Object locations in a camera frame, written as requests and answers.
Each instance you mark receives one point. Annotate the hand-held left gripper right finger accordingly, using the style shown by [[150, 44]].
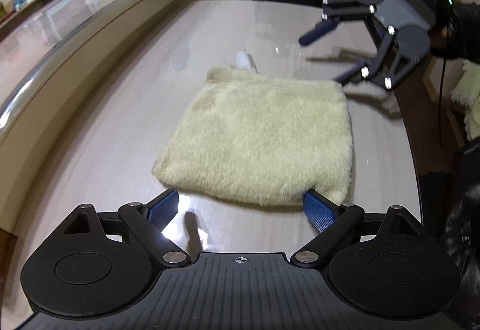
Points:
[[320, 213]]

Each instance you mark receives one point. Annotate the beige table with glass top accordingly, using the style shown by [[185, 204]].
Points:
[[75, 26]]

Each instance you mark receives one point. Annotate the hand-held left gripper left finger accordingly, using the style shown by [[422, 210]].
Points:
[[165, 208]]

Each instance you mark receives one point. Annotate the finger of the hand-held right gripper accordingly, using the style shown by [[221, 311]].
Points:
[[375, 59], [317, 31]]

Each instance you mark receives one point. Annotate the cream fluffy cloth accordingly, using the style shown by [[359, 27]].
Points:
[[468, 101]]

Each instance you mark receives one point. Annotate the cream fluffy towel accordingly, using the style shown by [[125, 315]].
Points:
[[258, 138]]

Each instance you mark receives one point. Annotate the person's right forearm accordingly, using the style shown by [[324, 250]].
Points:
[[467, 33]]

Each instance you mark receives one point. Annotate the person's right hand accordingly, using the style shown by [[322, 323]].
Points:
[[443, 41]]

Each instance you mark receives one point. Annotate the person's black jacket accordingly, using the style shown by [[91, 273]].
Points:
[[461, 232]]

